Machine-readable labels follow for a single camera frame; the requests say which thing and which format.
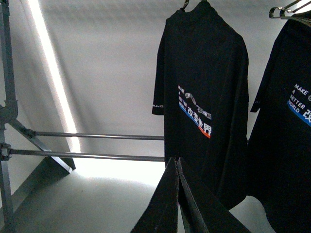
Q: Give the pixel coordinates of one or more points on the grey metal rack frame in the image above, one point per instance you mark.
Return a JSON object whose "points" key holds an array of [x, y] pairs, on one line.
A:
{"points": [[8, 114]]}

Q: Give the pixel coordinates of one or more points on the black printed t-shirt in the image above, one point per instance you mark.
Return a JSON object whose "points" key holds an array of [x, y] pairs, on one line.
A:
{"points": [[279, 148], [201, 90]]}

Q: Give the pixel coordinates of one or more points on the black hanging printed t-shirt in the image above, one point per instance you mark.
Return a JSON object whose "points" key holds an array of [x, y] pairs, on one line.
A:
{"points": [[279, 148]]}

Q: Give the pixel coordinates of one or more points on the upper metal rack rod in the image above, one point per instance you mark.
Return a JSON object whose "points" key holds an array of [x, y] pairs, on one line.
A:
{"points": [[103, 136]]}

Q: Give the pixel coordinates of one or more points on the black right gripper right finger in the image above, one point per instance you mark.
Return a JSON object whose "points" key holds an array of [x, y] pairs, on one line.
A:
{"points": [[201, 211]]}

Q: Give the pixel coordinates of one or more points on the metal wire hanger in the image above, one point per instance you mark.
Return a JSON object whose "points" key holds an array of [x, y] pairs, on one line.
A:
{"points": [[291, 8]]}

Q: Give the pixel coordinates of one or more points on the metal rack rod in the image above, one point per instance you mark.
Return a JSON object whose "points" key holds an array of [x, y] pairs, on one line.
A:
{"points": [[86, 155], [103, 136]]}

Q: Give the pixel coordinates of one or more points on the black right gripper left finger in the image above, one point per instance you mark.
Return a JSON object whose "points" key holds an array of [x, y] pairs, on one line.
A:
{"points": [[161, 215]]}

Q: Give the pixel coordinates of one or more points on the lower metal rack rod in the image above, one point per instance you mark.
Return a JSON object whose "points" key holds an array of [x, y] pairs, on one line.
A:
{"points": [[86, 155]]}

